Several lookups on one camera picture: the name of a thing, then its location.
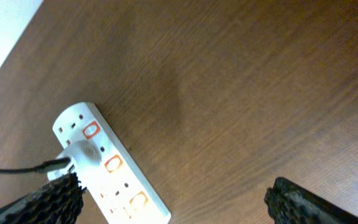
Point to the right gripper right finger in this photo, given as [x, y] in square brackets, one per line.
[288, 202]

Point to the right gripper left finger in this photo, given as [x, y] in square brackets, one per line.
[57, 202]

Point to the white charger adapter plug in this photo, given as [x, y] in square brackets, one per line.
[84, 158]

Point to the white power strip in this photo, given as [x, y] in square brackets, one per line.
[118, 186]

